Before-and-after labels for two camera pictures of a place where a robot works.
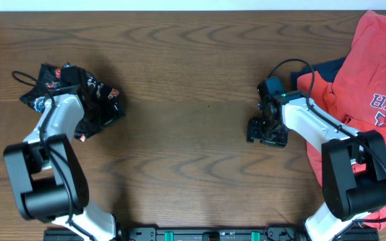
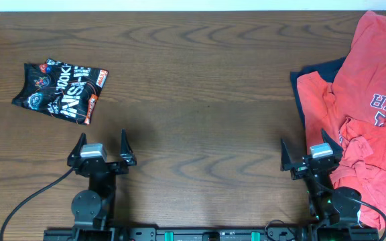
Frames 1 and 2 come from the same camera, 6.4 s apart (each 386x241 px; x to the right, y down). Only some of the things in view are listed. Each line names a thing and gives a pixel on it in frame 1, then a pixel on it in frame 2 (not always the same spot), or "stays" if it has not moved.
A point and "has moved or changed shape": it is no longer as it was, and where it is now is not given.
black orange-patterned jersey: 102,103 has moved or changed shape
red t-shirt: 368,92 stays
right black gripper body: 273,134 to 299,172
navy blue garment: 329,71 stays
